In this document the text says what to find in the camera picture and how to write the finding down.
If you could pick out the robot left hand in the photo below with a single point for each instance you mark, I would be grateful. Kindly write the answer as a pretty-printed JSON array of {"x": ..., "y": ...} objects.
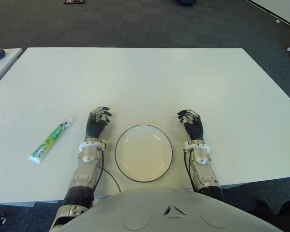
[{"x": 95, "y": 125}]

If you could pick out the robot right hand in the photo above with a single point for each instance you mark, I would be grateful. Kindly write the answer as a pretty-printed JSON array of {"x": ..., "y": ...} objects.
[{"x": 195, "y": 128}]

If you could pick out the green white toothpaste tube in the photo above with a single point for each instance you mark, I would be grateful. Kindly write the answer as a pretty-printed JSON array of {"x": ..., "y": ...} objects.
[{"x": 50, "y": 137}]

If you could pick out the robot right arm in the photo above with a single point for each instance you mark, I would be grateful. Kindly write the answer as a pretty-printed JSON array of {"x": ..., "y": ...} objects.
[{"x": 203, "y": 169}]

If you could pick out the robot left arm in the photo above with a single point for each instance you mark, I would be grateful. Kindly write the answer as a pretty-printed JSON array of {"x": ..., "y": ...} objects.
[{"x": 87, "y": 157}]

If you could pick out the white plate with dark rim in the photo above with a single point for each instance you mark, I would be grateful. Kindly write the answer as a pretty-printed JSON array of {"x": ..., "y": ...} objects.
[{"x": 143, "y": 154}]

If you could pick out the grey robot torso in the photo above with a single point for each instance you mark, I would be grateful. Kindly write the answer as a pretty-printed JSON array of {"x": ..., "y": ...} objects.
[{"x": 159, "y": 212}]

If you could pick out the white side table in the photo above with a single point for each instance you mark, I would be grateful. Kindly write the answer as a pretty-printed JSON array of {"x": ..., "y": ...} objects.
[{"x": 4, "y": 67}]

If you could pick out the colourful flat box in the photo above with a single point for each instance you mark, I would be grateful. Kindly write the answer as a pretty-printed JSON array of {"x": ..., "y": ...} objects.
[{"x": 73, "y": 1}]

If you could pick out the dark blue floor object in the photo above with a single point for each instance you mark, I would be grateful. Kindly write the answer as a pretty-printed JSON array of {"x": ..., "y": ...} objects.
[{"x": 187, "y": 2}]

